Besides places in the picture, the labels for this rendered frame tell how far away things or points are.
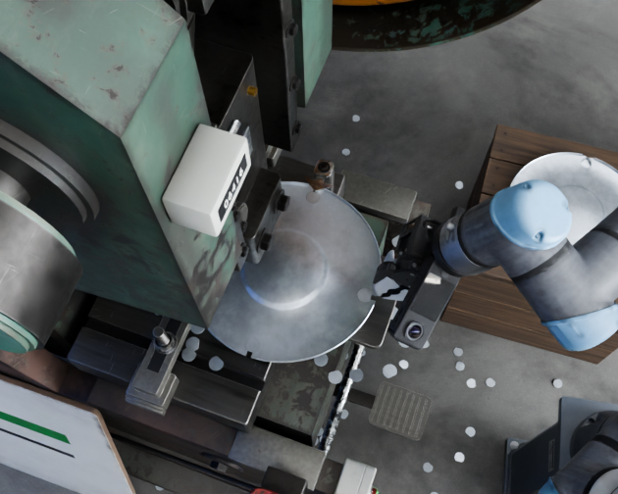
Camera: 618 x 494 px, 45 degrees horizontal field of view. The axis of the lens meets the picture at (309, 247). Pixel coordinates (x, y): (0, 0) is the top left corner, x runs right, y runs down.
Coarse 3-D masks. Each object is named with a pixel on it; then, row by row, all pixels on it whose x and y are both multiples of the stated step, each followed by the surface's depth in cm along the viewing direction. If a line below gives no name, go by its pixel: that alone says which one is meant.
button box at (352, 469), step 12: (132, 444) 153; (168, 456) 151; (204, 468) 149; (348, 468) 114; (360, 468) 114; (372, 468) 114; (240, 480) 147; (348, 480) 113; (360, 480) 113; (372, 480) 113; (336, 492) 112; (348, 492) 112; (360, 492) 112
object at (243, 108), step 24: (216, 48) 79; (216, 72) 78; (240, 72) 78; (216, 96) 77; (240, 96) 79; (216, 120) 76; (240, 120) 81; (264, 144) 94; (264, 168) 98; (240, 192) 90; (264, 192) 94; (264, 216) 93; (264, 240) 95
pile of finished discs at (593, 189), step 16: (544, 160) 165; (560, 160) 165; (576, 160) 165; (592, 160) 165; (528, 176) 163; (544, 176) 163; (560, 176) 163; (576, 176) 163; (592, 176) 163; (608, 176) 163; (576, 192) 161; (592, 192) 161; (608, 192) 161; (576, 208) 159; (592, 208) 159; (608, 208) 160; (576, 224) 158; (592, 224) 158; (576, 240) 157
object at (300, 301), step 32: (288, 192) 116; (320, 192) 116; (288, 224) 114; (320, 224) 114; (352, 224) 113; (288, 256) 111; (320, 256) 111; (352, 256) 111; (256, 288) 109; (288, 288) 109; (320, 288) 109; (352, 288) 109; (224, 320) 108; (256, 320) 107; (288, 320) 107; (320, 320) 107; (352, 320) 107; (256, 352) 106; (288, 352) 105; (320, 352) 105
